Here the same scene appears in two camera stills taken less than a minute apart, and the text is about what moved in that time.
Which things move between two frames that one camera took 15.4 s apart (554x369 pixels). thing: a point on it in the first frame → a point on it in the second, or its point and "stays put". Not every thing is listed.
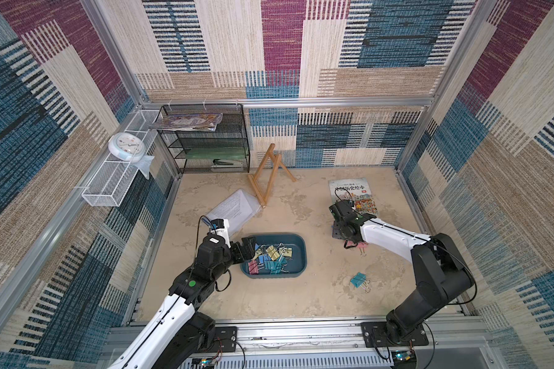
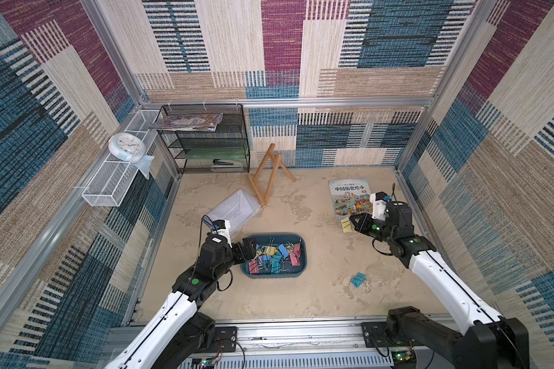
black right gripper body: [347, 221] → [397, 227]
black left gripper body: [236, 256] stays put
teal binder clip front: [359, 280] stays put
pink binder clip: [253, 267] stays put
